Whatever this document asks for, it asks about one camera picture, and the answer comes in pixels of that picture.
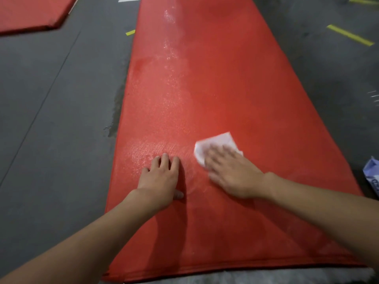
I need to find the white wet wipe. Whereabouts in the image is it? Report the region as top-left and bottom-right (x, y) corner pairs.
(193, 131), (244, 168)

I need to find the person's left hand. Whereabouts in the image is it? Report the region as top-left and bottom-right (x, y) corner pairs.
(137, 153), (185, 209)

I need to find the red mat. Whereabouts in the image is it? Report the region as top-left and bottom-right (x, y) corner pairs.
(102, 0), (365, 283)
(0, 0), (80, 36)

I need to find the person's right hand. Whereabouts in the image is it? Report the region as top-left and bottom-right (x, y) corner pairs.
(204, 144), (275, 200)

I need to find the person's right forearm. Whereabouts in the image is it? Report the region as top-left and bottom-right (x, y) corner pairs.
(263, 172), (379, 273)

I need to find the person's left forearm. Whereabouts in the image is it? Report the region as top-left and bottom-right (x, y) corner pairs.
(0, 189), (156, 284)

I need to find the white fluffy padding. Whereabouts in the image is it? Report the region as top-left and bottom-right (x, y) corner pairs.
(124, 266), (376, 284)

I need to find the pale blue wipes pack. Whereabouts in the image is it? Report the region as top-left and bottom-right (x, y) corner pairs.
(363, 156), (379, 197)

